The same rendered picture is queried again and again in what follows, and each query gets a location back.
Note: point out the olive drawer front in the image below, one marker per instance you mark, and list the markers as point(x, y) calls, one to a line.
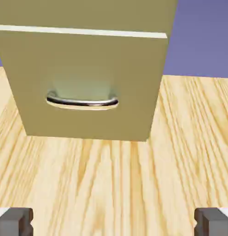
point(91, 64)

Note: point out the olive painted cabinet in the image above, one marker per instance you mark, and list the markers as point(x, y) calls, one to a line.
point(106, 14)

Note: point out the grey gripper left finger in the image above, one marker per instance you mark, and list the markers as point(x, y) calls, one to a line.
point(12, 222)

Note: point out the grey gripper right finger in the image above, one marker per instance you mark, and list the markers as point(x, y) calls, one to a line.
point(215, 222)

